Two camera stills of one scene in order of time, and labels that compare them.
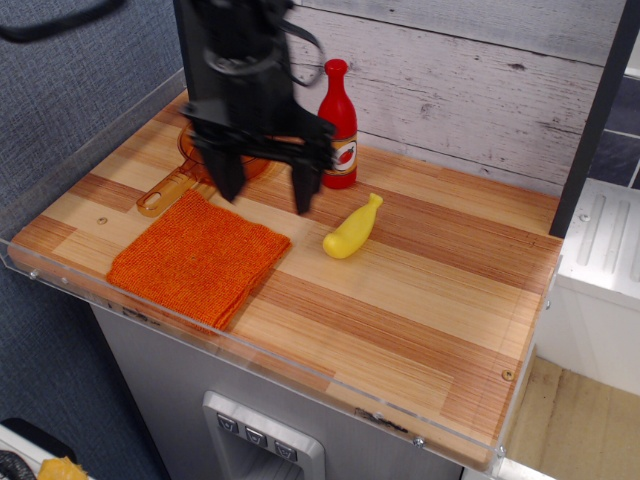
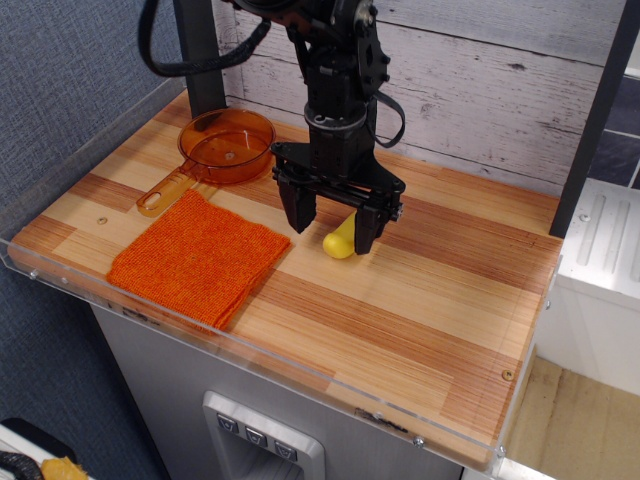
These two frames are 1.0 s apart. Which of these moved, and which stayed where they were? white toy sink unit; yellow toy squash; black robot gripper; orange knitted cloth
Moved: black robot gripper
Stayed: orange knitted cloth; yellow toy squash; white toy sink unit
